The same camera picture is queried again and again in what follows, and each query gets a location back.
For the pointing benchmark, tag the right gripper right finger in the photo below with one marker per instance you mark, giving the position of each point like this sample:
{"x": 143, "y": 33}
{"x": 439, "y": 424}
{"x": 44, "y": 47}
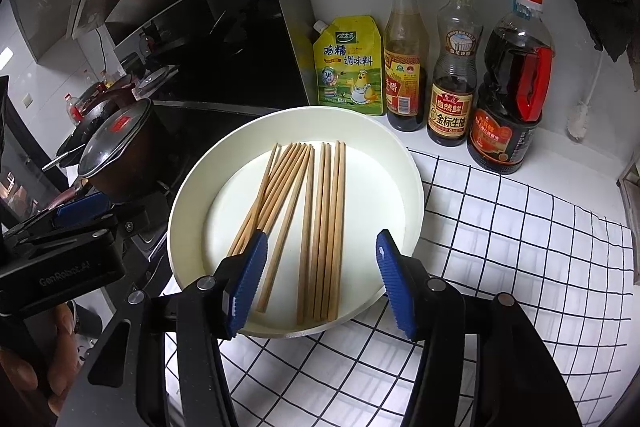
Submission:
{"x": 404, "y": 279}

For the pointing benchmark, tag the white grid cloth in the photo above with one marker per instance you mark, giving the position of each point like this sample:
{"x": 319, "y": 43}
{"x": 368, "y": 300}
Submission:
{"x": 527, "y": 307}

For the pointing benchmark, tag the yellow cap vinegar bottle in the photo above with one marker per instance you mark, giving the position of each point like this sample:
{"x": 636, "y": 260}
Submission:
{"x": 405, "y": 50}

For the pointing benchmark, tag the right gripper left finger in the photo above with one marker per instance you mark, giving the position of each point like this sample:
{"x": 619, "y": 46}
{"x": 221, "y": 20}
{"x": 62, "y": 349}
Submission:
{"x": 241, "y": 275}

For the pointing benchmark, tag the dark pot with lid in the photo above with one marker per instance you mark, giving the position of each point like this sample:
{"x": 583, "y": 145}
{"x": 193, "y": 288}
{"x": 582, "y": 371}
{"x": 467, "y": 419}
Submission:
{"x": 125, "y": 158}

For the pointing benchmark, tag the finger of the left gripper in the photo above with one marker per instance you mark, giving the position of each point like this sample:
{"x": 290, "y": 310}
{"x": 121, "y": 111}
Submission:
{"x": 81, "y": 210}

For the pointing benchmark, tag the left hand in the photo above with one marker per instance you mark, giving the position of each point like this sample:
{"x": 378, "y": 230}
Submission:
{"x": 41, "y": 375}

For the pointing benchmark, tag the yellow seasoning pouch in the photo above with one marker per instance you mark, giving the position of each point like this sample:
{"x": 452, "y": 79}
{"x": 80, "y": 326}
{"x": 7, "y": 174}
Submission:
{"x": 348, "y": 64}

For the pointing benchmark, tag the wooden chopstick two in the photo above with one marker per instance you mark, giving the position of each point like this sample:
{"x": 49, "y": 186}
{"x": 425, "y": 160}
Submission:
{"x": 276, "y": 165}

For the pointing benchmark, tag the wooden chopstick six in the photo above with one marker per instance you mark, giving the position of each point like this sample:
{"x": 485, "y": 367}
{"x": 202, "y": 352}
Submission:
{"x": 305, "y": 243}

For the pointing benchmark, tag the wooden chopstick nine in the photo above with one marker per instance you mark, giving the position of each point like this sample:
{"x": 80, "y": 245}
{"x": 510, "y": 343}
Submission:
{"x": 327, "y": 283}

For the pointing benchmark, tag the dark hanging cloth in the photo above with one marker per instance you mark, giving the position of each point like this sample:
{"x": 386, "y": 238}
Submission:
{"x": 613, "y": 26}

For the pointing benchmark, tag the wooden chopstick three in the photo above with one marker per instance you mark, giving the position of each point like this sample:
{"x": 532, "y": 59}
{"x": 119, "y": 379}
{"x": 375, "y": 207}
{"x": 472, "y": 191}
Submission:
{"x": 276, "y": 183}

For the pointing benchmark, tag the white dish brush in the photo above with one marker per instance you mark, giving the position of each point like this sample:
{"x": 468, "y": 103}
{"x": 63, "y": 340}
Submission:
{"x": 577, "y": 123}

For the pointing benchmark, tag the wooden chopstick one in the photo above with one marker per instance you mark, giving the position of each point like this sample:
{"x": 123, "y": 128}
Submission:
{"x": 250, "y": 218}

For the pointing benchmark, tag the wooden chopstick four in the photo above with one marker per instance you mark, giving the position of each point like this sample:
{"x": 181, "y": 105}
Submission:
{"x": 286, "y": 187}

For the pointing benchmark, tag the wooden chopstick ten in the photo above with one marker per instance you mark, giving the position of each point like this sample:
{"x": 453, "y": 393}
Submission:
{"x": 338, "y": 226}

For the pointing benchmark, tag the large red handle bottle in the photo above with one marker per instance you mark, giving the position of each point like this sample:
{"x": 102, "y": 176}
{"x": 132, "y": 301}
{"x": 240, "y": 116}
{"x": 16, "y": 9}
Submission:
{"x": 518, "y": 58}

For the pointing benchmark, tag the wooden chopstick eight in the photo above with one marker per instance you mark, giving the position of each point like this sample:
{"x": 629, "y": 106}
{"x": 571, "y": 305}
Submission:
{"x": 323, "y": 228}

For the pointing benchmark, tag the wooden chopstick seven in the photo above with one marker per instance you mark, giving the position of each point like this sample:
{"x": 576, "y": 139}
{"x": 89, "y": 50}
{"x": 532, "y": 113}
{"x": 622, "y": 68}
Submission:
{"x": 312, "y": 282}

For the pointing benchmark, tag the clear soy sauce bottle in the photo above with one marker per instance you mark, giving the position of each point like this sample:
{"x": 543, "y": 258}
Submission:
{"x": 455, "y": 76}

